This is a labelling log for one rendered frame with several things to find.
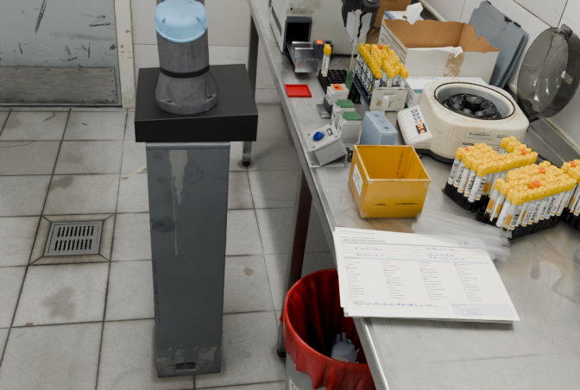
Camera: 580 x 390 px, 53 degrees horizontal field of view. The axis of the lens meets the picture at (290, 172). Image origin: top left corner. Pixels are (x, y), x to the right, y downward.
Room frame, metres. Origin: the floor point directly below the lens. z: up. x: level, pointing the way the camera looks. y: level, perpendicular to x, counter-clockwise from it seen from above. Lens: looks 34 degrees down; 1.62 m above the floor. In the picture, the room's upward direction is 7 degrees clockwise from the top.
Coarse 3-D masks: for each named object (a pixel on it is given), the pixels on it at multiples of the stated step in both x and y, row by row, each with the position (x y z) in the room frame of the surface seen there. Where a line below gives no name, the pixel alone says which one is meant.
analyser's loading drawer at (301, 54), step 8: (288, 40) 1.79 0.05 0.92; (296, 40) 1.80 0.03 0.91; (304, 40) 1.81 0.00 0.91; (288, 48) 1.72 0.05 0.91; (296, 48) 1.66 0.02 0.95; (304, 48) 1.66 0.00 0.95; (312, 48) 1.67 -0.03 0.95; (296, 56) 1.66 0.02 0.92; (304, 56) 1.66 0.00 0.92; (312, 56) 1.68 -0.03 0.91; (296, 64) 1.60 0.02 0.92; (304, 64) 1.61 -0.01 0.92; (312, 64) 1.61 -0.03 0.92
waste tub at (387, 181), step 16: (352, 160) 1.08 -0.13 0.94; (368, 160) 1.09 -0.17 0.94; (384, 160) 1.10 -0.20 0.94; (400, 160) 1.10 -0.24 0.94; (416, 160) 1.06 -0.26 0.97; (352, 176) 1.06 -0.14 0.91; (368, 176) 0.97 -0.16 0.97; (384, 176) 1.10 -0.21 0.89; (400, 176) 1.11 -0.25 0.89; (416, 176) 1.04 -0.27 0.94; (352, 192) 1.04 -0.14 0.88; (368, 192) 0.96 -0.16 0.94; (384, 192) 0.97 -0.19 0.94; (400, 192) 0.97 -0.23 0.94; (416, 192) 0.98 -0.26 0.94; (368, 208) 0.96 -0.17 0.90; (384, 208) 0.97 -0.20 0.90; (400, 208) 0.97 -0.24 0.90; (416, 208) 0.98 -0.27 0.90
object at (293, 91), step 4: (284, 84) 1.54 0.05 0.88; (288, 88) 1.52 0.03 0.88; (292, 88) 1.53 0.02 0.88; (296, 88) 1.53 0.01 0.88; (300, 88) 1.53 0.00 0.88; (304, 88) 1.53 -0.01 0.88; (308, 88) 1.53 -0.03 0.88; (288, 92) 1.48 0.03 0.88; (292, 92) 1.50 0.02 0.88; (296, 92) 1.50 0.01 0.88; (300, 92) 1.50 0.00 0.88; (304, 92) 1.51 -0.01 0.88; (308, 92) 1.51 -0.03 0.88; (288, 96) 1.47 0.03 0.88; (292, 96) 1.47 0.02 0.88; (296, 96) 1.48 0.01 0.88; (300, 96) 1.48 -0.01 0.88; (304, 96) 1.48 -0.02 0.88; (308, 96) 1.48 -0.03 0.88
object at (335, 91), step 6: (336, 84) 1.43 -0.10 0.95; (342, 84) 1.43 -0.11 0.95; (330, 90) 1.40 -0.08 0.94; (336, 90) 1.39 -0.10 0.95; (342, 90) 1.40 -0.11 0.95; (348, 90) 1.40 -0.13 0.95; (330, 96) 1.39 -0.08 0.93; (336, 96) 1.39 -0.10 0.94; (342, 96) 1.39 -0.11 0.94; (330, 102) 1.39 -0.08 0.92
